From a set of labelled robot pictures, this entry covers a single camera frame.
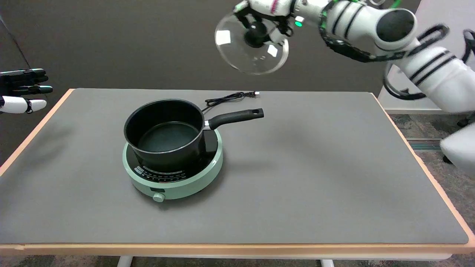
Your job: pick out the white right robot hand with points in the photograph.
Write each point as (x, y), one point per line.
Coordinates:
(276, 9)

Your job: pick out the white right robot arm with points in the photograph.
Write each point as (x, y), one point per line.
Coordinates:
(408, 44)

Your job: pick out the white table leg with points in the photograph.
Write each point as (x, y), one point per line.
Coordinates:
(327, 263)
(124, 261)

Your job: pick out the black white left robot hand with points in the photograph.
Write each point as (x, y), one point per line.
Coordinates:
(22, 91)

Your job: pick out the grey table mat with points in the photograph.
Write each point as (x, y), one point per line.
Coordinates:
(230, 167)

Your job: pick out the mint green induction cooker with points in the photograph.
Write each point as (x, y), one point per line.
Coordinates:
(178, 181)

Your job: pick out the glass pot lid black knob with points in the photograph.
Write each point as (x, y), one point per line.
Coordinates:
(252, 46)

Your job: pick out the floor vent grille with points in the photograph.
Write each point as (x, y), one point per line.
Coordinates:
(425, 144)

